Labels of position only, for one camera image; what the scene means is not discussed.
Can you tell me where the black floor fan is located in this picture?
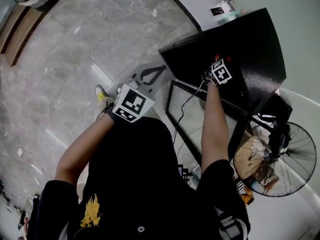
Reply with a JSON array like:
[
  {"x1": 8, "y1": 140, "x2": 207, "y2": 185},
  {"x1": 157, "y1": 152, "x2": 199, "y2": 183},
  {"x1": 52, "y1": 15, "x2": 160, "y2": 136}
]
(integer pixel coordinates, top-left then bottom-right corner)
[{"x1": 232, "y1": 120, "x2": 318, "y2": 199}]

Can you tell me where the person's left forearm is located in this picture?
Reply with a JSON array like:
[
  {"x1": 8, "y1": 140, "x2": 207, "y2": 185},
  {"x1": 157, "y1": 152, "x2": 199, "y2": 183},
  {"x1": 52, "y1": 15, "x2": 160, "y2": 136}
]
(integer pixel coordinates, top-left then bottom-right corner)
[{"x1": 54, "y1": 111, "x2": 118, "y2": 188}]

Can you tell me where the person's black printed shirt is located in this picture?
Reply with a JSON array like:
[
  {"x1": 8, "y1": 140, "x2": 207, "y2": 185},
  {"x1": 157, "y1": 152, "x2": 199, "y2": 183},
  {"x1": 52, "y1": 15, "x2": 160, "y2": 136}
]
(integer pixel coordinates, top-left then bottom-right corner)
[{"x1": 27, "y1": 116, "x2": 251, "y2": 240}]

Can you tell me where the white table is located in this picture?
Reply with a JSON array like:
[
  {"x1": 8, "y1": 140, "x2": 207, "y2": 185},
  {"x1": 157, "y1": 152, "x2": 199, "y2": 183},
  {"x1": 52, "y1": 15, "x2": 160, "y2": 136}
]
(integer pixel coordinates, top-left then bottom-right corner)
[{"x1": 159, "y1": 0, "x2": 242, "y2": 32}]

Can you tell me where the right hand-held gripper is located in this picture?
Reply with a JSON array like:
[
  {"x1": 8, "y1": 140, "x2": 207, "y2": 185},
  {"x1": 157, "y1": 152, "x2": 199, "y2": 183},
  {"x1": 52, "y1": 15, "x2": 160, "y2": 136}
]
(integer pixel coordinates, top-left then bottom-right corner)
[{"x1": 201, "y1": 58, "x2": 233, "y2": 86}]

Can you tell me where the person's right forearm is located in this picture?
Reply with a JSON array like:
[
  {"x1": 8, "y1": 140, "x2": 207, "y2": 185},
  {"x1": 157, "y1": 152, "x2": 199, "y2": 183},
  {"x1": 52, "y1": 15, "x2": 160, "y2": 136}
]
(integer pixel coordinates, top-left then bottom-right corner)
[{"x1": 200, "y1": 82, "x2": 230, "y2": 175}]

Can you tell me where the wooden bench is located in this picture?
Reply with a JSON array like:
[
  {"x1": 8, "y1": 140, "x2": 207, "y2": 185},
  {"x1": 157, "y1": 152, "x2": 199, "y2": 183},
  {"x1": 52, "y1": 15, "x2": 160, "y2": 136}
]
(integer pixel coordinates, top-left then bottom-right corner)
[{"x1": 0, "y1": 3, "x2": 52, "y2": 67}]

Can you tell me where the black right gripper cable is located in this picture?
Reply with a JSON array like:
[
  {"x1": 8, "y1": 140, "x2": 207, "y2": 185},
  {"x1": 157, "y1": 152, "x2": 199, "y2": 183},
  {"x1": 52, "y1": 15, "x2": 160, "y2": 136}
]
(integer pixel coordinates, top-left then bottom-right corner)
[{"x1": 171, "y1": 80, "x2": 211, "y2": 145}]

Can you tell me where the brown cardboard box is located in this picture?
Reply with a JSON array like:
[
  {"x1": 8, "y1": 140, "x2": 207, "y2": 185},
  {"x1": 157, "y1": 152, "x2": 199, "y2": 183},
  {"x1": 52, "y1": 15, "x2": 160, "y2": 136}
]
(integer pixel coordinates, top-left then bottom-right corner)
[{"x1": 234, "y1": 131, "x2": 281, "y2": 193}]

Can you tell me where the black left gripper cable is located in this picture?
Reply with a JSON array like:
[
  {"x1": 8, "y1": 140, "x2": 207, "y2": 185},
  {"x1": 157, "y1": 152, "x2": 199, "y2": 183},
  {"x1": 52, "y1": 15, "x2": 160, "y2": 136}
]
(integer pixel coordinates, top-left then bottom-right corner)
[{"x1": 96, "y1": 98, "x2": 115, "y2": 121}]

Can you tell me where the grey tiled floor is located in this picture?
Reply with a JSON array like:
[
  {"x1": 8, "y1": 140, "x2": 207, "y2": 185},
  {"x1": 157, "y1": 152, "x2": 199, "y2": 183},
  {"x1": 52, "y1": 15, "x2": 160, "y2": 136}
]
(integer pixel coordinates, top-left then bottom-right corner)
[{"x1": 0, "y1": 0, "x2": 204, "y2": 210}]

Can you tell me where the black glass-door fridge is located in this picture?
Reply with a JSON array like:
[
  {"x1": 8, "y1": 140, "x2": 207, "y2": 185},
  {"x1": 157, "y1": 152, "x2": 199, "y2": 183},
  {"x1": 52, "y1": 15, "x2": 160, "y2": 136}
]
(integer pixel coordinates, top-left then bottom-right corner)
[{"x1": 158, "y1": 7, "x2": 287, "y2": 167}]

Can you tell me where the black white patterned block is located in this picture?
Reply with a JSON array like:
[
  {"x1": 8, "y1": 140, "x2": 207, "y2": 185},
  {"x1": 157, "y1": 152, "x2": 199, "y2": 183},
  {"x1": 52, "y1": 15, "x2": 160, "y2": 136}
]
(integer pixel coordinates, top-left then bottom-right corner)
[{"x1": 177, "y1": 163, "x2": 194, "y2": 183}]

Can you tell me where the person's white shoe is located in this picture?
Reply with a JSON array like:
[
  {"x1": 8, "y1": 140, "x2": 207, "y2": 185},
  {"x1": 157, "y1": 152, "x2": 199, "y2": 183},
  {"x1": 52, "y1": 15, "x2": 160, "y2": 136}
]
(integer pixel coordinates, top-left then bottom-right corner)
[{"x1": 94, "y1": 84, "x2": 111, "y2": 102}]

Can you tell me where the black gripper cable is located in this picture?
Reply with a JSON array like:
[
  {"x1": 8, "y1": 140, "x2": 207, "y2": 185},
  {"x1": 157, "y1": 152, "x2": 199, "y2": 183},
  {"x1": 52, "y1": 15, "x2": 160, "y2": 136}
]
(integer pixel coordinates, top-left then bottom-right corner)
[
  {"x1": 96, "y1": 98, "x2": 115, "y2": 121},
  {"x1": 171, "y1": 80, "x2": 211, "y2": 145}
]

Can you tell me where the black smartphone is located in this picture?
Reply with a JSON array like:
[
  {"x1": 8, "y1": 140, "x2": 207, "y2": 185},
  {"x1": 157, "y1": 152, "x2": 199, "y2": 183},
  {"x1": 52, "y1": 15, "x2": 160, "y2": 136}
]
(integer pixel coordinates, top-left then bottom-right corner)
[{"x1": 209, "y1": 6, "x2": 224, "y2": 17}]

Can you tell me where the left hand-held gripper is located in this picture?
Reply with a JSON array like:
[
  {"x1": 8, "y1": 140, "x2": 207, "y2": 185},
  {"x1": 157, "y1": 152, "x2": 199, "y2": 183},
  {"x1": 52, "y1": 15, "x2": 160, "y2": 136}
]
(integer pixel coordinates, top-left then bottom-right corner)
[{"x1": 112, "y1": 62, "x2": 176, "y2": 124}]

